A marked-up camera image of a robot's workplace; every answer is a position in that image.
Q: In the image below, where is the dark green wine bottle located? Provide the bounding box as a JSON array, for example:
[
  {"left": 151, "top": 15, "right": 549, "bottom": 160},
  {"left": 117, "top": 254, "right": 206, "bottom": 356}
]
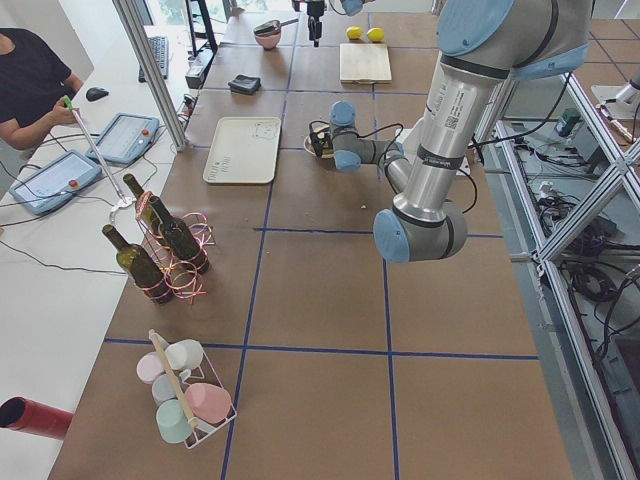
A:
[{"left": 102, "top": 224, "right": 174, "bottom": 304}]

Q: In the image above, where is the pink bowl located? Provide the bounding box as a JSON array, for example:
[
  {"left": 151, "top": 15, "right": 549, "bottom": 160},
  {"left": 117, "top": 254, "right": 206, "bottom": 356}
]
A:
[{"left": 254, "top": 24, "right": 281, "bottom": 50}]

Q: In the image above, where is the bread slice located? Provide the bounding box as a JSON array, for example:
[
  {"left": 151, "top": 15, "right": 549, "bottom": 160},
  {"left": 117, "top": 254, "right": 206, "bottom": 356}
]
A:
[{"left": 310, "top": 130, "right": 333, "bottom": 158}]

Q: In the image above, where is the cream bear serving tray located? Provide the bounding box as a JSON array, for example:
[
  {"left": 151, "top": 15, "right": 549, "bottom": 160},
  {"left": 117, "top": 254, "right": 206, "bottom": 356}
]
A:
[{"left": 202, "top": 116, "right": 281, "bottom": 184}]

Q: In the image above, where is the metal reaching stick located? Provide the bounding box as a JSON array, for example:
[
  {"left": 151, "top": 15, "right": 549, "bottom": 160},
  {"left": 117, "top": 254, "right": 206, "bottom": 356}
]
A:
[{"left": 62, "top": 95, "right": 134, "bottom": 216}]

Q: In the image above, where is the wooden cutting board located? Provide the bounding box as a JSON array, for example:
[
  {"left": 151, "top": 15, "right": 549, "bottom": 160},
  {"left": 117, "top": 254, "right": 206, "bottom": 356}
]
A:
[{"left": 339, "top": 43, "right": 392, "bottom": 84}]

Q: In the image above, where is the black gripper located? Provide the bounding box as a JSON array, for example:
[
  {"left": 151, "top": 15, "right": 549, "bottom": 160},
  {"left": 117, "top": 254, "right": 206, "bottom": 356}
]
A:
[
  {"left": 306, "top": 0, "right": 325, "bottom": 47},
  {"left": 308, "top": 126, "right": 332, "bottom": 156}
]

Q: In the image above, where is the black computer mouse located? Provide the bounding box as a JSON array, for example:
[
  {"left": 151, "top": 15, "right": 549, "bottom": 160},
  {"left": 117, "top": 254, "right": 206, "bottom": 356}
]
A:
[{"left": 85, "top": 87, "right": 109, "bottom": 102}]

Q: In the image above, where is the mint green cup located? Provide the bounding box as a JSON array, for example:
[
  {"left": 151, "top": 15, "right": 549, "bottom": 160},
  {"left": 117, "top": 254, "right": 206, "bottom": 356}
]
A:
[{"left": 156, "top": 399, "right": 193, "bottom": 444}]

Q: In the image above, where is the red cylinder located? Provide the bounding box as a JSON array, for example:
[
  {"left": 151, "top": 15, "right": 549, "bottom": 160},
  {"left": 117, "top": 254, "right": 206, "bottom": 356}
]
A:
[{"left": 1, "top": 397, "right": 74, "bottom": 440}]

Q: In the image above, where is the light pink cup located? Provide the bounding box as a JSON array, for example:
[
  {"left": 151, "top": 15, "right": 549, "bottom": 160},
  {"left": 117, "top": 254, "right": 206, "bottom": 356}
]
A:
[{"left": 136, "top": 352, "right": 165, "bottom": 385}]

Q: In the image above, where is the copper wire bottle rack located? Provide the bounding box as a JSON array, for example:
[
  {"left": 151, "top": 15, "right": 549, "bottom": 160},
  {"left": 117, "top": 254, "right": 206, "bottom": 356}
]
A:
[{"left": 136, "top": 191, "right": 211, "bottom": 303}]

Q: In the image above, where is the grey folded cloth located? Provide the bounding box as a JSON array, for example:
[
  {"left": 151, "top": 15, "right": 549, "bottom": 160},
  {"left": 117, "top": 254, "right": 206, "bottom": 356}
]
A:
[{"left": 228, "top": 74, "right": 261, "bottom": 95}]

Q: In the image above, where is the grey cup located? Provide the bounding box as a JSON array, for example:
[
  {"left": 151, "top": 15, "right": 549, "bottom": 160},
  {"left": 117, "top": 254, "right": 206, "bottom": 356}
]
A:
[{"left": 151, "top": 374, "right": 177, "bottom": 406}]

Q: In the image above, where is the blue teach pendant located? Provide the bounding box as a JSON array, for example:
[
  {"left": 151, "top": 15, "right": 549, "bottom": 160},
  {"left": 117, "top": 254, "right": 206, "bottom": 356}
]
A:
[
  {"left": 9, "top": 150, "right": 102, "bottom": 216},
  {"left": 94, "top": 113, "right": 160, "bottom": 166}
]

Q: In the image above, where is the black keyboard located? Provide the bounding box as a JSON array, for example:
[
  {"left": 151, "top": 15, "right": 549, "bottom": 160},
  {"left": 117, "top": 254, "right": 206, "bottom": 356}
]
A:
[{"left": 147, "top": 36, "right": 169, "bottom": 80}]

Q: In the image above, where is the aluminium frame post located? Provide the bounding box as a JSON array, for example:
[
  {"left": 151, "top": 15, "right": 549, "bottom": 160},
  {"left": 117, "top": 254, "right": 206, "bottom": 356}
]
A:
[{"left": 112, "top": 0, "right": 188, "bottom": 152}]

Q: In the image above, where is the person in black shirt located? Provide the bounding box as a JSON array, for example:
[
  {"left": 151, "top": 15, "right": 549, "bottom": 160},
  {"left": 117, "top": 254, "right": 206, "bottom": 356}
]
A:
[{"left": 1, "top": 28, "right": 83, "bottom": 151}]

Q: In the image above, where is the yellow lemon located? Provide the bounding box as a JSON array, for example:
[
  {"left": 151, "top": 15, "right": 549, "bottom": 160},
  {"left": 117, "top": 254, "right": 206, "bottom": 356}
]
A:
[
  {"left": 366, "top": 27, "right": 385, "bottom": 43},
  {"left": 345, "top": 26, "right": 363, "bottom": 41}
]

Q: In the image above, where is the white wire cup rack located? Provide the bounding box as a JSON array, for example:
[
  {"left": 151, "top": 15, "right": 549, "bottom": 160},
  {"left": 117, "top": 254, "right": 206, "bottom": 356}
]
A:
[{"left": 136, "top": 330, "right": 237, "bottom": 449}]

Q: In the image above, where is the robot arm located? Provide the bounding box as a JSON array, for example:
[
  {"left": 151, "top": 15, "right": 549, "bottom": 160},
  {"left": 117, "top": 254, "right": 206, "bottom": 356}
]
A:
[
  {"left": 329, "top": 0, "right": 592, "bottom": 263},
  {"left": 304, "top": 0, "right": 365, "bottom": 47}
]

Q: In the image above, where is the white round plate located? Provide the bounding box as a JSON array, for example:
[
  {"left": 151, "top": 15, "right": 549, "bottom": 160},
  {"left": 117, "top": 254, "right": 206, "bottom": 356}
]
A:
[{"left": 303, "top": 136, "right": 319, "bottom": 158}]

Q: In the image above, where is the white cup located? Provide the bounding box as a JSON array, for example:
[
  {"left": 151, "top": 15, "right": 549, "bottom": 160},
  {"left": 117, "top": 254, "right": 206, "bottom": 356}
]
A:
[{"left": 165, "top": 339, "right": 204, "bottom": 370}]

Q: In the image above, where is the metal scoop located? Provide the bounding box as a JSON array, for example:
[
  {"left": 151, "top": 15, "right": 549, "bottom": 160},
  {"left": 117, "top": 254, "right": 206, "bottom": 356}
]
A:
[{"left": 253, "top": 18, "right": 298, "bottom": 36}]

